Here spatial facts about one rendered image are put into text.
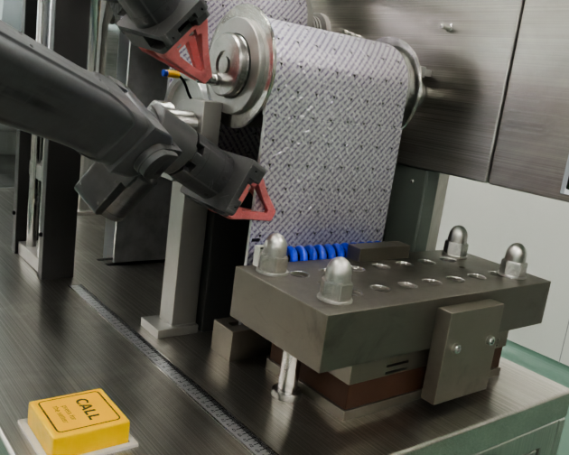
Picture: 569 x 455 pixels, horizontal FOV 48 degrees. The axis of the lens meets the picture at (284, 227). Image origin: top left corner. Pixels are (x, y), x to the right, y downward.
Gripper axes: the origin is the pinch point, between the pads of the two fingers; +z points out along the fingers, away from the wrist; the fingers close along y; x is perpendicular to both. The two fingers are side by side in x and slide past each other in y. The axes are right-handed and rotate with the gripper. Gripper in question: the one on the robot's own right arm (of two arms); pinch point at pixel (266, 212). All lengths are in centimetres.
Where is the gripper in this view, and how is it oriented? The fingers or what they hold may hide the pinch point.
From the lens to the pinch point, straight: 78.2
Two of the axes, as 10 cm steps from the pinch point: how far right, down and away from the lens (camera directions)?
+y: 6.1, 2.6, -7.5
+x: 4.9, -8.6, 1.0
